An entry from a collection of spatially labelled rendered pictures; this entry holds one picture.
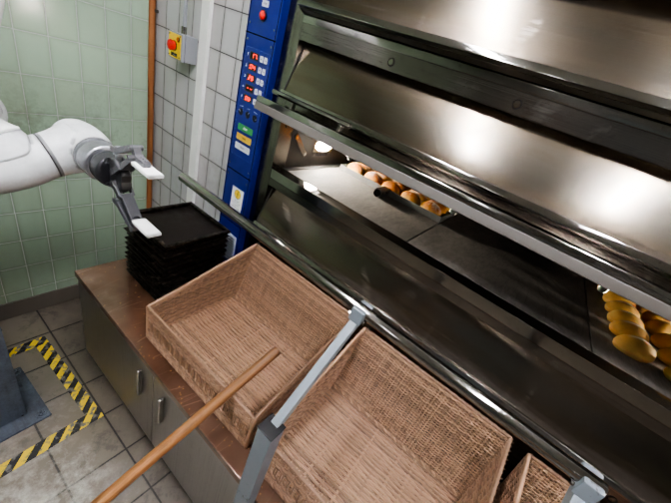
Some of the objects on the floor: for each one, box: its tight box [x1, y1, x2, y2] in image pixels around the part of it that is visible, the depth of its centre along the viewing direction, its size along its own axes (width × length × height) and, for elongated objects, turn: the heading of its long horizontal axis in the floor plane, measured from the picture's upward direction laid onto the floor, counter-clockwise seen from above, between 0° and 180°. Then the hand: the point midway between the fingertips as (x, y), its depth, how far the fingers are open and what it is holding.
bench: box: [75, 258, 472, 503], centre depth 117 cm, size 56×242×58 cm, turn 26°
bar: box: [179, 173, 609, 503], centre depth 93 cm, size 31×127×118 cm, turn 26°
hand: (153, 205), depth 66 cm, fingers open, 13 cm apart
